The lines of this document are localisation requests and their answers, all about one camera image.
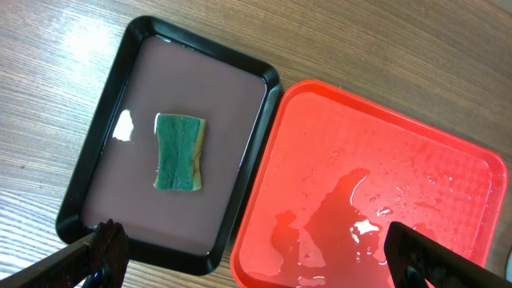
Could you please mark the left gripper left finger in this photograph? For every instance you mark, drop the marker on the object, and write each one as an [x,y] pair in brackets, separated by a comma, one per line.
[98,260]

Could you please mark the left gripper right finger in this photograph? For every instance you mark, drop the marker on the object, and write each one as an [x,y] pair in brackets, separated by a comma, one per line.
[415,260]

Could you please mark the green yellow sponge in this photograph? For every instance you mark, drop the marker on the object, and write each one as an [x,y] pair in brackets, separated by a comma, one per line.
[180,139]

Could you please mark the red plastic tray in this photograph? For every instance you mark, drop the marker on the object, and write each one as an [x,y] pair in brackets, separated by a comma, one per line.
[337,171]

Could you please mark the black water tray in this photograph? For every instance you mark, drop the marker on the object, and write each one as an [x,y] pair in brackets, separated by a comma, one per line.
[161,68]

